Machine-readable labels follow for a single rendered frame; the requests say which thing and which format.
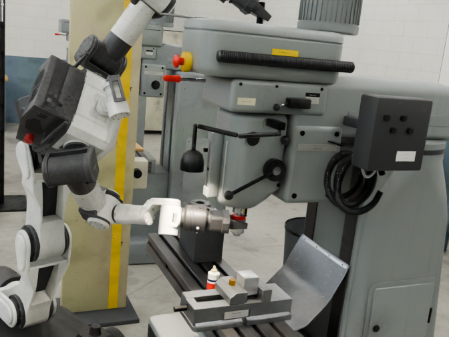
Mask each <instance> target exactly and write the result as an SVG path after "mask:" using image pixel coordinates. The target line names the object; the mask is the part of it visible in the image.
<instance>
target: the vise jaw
mask: <svg viewBox="0 0 449 337"><path fill-rule="evenodd" d="M230 278H234V277H233V276H226V277H220V278H219V279H218V280H217V281H216V282H215V287H214V288H215V289H216V290H217V292H218V293H219V294H220V295H221V296H222V297H223V298H224V299H225V301H226V302H227V303H228V304H229V305H230V306H231V305H238V304H244V303H245V302H247V296H248V292H247V291H246V290H245V289H244V288H243V287H242V286H241V285H240V284H239V283H238V281H237V280H236V285H235V286H230V285H229V279H230Z"/></svg>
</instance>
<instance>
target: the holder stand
mask: <svg viewBox="0 0 449 337"><path fill-rule="evenodd" d="M186 205H197V206H199V205H200V206H205V207H206V210H208V212H209V210H217V209H216V208H215V207H214V206H213V205H212V204H211V203H210V202H208V201H205V200H199V199H196V200H191V201H190V202H182V208H185V206H186ZM223 241H224V233H221V231H209V229H208V228H206V229H205V230H204V233H201V232H198V233H196V232H193V231H185V230H184V229H183V227H181V228H180V239H179V243H180V244H181V246H182V247H183V249H184V250H185V252H186V253H187V254H188V256H189V257H190V258H191V260H192V261H193V263H202V262H215V261H222V249H223Z"/></svg>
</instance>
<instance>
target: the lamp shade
mask: <svg viewBox="0 0 449 337"><path fill-rule="evenodd" d="M180 170H182V171H184V172H188V173H201V172H203V171H204V158H203V155H202V153H200V152H199V151H198V150H192V149H190V150H187V151H186V152H184V153H183V155H182V158H181V160H180Z"/></svg>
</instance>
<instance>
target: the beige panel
mask: <svg viewBox="0 0 449 337"><path fill-rule="evenodd" d="M129 4H130V0H70V7H69V48H68V63H69V64H71V65H72V66H73V65H74V64H75V63H76V61H75V60H74V55H75V53H76V51H77V50H78V48H79V46H80V44H81V43H82V41H83V40H84V39H85V38H86V37H87V36H89V35H91V34H94V35H96V36H97V37H98V39H100V40H101V41H103V40H104V39H105V37H106V36H107V34H108V33H109V32H110V30H111V29H112V28H113V26H114V25H115V23H116V22H117V20H118V19H119V18H120V16H121V15H122V14H123V12H124V11H125V9H126V8H127V6H128V5H129ZM141 53H142V34H141V35H140V37H139V38H138V39H137V40H136V42H135V43H134V45H133V46H132V47H131V49H130V50H129V52H128V53H127V54H126V57H127V60H128V63H127V66H126V69H125V71H124V73H123V74H122V76H121V77H120V79H121V82H122V87H123V90H124V94H125V97H126V99H127V102H128V106H129V109H130V115H129V116H128V117H126V118H123V119H122V120H121V123H120V128H119V131H118V136H117V139H116V144H115V147H114V148H113V150H111V151H110V152H109V153H108V154H107V155H106V156H105V157H103V158H102V159H101V160H99V161H98V166H99V170H100V171H99V174H98V179H97V181H98V184H99V186H101V187H105V188H108V189H112V190H114V191H116V192H117V193H118V194H119V195H120V199H121V200H123V204H131V205H132V194H133V182H134V161H135V150H136V129H137V117H138V96H139V85H140V64H141ZM79 207H80V206H79V205H78V203H77V201H76V200H75V198H74V196H73V195H72V193H70V194H69V197H68V200H67V203H66V204H65V221H64V223H66V224H67V225H68V226H69V228H70V230H71V234H72V245H71V257H70V264H69V267H68V269H67V270H66V272H65V274H64V275H63V277H62V279H61V297H60V298H56V303H57V304H58V305H61V306H63V307H65V308H67V309H68V310H69V311H71V312H72V313H73V314H75V315H76V316H77V317H78V318H79V319H80V320H82V321H83V322H85V323H86V324H87V325H88V326H89V327H90V326H91V325H93V324H99V325H100V326H101V327H108V326H119V325H124V324H135V323H139V317H138V315H137V313H136V312H135V310H134V308H133V306H132V304H131V302H130V300H129V298H128V296H127V294H126V291H127V280H128V259H129V248H130V226H131V224H130V225H122V224H110V226H109V228H108V229H106V230H101V229H96V228H95V227H92V226H91V225H89V223H88V222H87V221H86V220H84V219H83V218H82V216H81V215H80V213H79V211H78V209H79Z"/></svg>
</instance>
